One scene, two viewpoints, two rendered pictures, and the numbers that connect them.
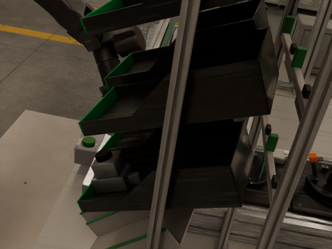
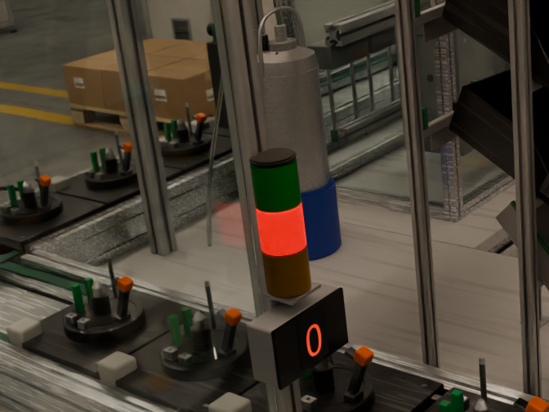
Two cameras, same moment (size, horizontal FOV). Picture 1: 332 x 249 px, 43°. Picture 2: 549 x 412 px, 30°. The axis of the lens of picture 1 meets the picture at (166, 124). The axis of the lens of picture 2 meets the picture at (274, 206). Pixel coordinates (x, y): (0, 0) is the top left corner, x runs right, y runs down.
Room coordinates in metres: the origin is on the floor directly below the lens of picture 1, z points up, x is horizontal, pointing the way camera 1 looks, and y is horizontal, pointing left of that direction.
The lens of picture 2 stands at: (1.96, 0.55, 1.75)
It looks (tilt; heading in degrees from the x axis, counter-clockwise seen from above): 21 degrees down; 221
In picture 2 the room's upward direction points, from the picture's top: 7 degrees counter-clockwise
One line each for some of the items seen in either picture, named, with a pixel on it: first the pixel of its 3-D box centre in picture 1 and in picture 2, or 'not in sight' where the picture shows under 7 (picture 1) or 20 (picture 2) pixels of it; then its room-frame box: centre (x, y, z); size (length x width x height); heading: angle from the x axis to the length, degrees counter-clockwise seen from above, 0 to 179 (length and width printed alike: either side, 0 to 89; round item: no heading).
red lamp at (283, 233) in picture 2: not in sight; (281, 226); (1.18, -0.12, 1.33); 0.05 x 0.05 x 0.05
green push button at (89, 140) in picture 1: (89, 142); not in sight; (1.02, 0.22, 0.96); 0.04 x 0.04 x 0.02
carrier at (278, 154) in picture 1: (249, 160); (322, 373); (0.98, -0.25, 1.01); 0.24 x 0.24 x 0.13; 87
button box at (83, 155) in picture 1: (95, 138); not in sight; (1.09, 0.22, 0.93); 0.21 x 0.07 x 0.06; 177
